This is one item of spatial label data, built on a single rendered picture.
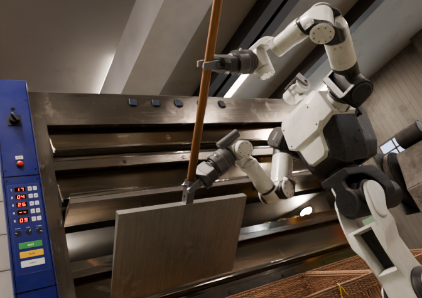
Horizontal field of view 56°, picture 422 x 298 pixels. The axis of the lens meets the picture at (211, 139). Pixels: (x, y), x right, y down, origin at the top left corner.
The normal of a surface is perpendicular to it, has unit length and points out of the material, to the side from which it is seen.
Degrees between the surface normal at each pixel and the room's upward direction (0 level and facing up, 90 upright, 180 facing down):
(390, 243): 113
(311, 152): 91
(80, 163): 90
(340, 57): 150
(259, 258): 70
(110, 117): 90
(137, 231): 140
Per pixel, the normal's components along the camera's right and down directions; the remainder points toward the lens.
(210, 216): 0.54, 0.32
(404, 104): -0.84, 0.04
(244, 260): 0.33, -0.78
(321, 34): -0.15, 0.77
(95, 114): 0.46, -0.52
